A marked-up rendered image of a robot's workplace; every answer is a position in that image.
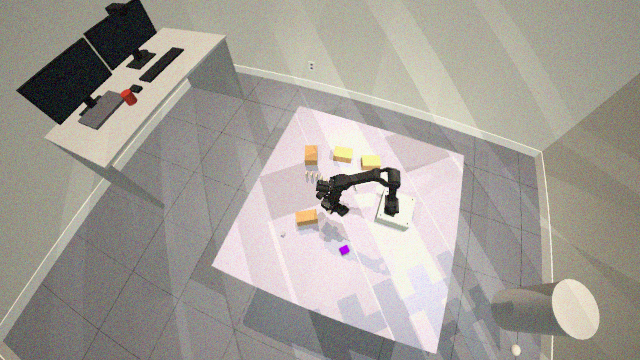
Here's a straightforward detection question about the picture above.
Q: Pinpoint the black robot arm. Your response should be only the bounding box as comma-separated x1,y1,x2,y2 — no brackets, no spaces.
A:
316,167,401,217

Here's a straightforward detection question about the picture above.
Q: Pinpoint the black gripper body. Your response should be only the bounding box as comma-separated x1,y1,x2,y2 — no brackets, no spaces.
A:
316,192,349,217

